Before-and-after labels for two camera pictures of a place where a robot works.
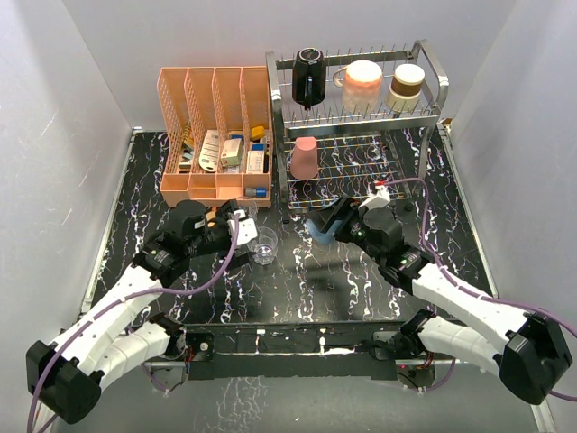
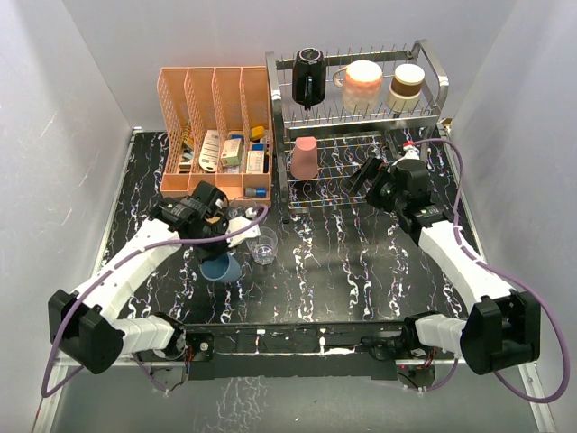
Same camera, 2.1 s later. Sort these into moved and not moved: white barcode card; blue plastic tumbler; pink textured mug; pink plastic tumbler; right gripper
Moved: blue plastic tumbler; right gripper
Not moved: white barcode card; pink plastic tumbler; pink textured mug
